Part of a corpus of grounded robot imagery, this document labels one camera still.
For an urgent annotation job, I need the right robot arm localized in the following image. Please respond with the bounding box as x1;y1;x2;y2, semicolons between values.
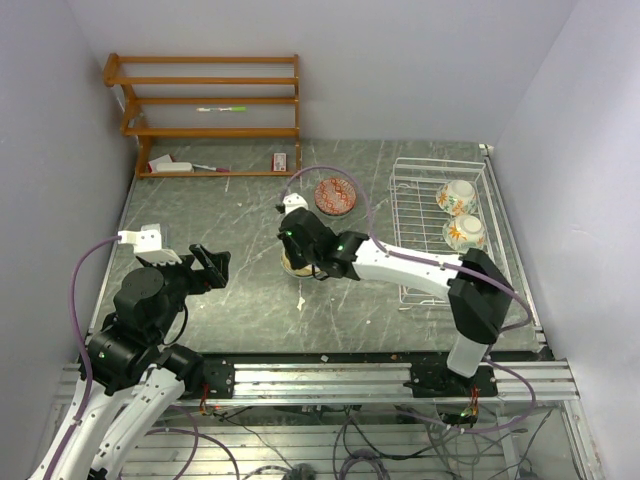
278;206;513;396

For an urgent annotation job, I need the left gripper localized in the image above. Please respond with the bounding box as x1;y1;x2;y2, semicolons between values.
139;241;229;338

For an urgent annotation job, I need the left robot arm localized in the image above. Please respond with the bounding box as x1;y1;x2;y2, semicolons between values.
31;244;231;479

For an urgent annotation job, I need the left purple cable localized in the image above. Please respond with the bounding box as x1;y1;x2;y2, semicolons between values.
29;236;131;480

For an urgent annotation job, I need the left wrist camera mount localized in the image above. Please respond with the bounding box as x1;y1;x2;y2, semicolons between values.
117;223;182;266

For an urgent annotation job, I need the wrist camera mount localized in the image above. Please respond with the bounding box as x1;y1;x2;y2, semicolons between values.
276;193;308;215
117;223;182;266

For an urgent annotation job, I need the green white pen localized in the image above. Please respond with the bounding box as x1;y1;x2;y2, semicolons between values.
196;106;247;113

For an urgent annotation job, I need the small red white box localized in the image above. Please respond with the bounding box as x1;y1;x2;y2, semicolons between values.
271;152;288;172

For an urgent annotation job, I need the pink white pen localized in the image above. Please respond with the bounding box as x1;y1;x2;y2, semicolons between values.
192;163;230;174

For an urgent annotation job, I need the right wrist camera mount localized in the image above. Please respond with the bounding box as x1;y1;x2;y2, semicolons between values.
276;193;308;215

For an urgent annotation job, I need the wooden shelf rack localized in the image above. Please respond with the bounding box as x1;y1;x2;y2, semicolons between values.
102;53;302;179

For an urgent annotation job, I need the red patterned bowl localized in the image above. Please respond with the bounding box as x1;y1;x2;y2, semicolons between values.
314;177;357;217

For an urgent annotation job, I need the orange flower bowl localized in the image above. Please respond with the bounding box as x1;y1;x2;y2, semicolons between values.
442;214;486;253
435;180;478;216

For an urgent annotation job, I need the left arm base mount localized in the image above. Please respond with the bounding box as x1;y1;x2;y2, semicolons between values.
202;358;236;400

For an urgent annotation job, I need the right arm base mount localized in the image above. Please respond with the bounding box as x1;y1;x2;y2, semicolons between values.
402;351;498;399

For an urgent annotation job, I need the orange blue patterned bowl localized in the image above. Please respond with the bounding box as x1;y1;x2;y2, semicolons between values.
281;252;313;278

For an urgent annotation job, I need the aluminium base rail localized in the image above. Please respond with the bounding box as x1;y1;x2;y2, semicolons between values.
54;361;581;406

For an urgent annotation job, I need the cable bundle under table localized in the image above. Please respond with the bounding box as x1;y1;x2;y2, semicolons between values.
124;399;561;480

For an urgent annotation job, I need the white wire dish rack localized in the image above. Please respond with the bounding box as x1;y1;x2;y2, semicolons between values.
389;157;523;293

